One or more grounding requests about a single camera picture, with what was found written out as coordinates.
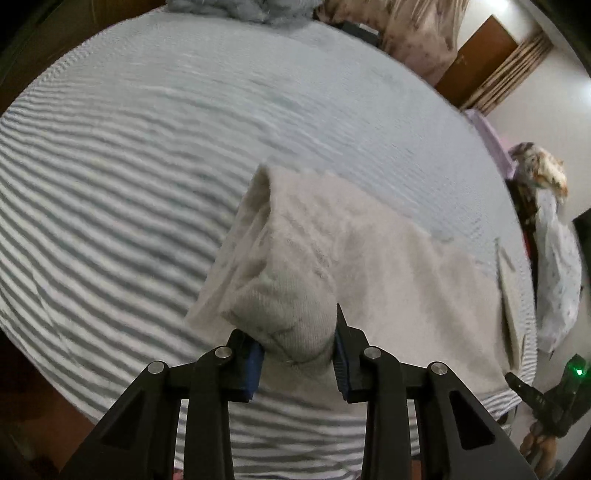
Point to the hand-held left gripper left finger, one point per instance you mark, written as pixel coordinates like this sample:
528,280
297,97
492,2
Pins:
251,367

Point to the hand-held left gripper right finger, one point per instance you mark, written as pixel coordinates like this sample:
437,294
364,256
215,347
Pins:
341,364

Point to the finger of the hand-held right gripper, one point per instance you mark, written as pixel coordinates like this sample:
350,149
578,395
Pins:
526,390

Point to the beige towel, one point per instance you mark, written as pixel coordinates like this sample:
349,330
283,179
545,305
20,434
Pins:
378,272

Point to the person's right hand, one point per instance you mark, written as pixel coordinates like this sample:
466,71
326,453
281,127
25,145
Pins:
535,441

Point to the white dotted quilt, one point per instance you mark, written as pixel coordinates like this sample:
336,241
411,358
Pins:
558,267

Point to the dark clothes pile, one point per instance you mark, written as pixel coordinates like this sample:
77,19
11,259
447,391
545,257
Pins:
524,212

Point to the grey white striped bed sheet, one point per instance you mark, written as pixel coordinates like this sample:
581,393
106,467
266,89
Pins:
138,184

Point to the brown patterned cloth heap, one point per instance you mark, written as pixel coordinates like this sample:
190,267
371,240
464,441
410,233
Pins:
542,164

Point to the light purple cloth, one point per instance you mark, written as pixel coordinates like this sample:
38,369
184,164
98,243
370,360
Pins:
491,138

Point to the striped brown curtain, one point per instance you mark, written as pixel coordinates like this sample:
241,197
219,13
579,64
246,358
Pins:
517,74

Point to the dark flat object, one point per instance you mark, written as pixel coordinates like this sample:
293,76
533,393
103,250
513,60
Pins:
362,32

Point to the brown wooden door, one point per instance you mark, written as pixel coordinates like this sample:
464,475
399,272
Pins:
480,60

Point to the beige floral pillow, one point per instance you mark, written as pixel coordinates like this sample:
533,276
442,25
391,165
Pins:
415,32

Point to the grey crumpled blanket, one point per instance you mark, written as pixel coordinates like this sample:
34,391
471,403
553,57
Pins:
240,11

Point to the black wall television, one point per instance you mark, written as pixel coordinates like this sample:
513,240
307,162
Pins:
584,244

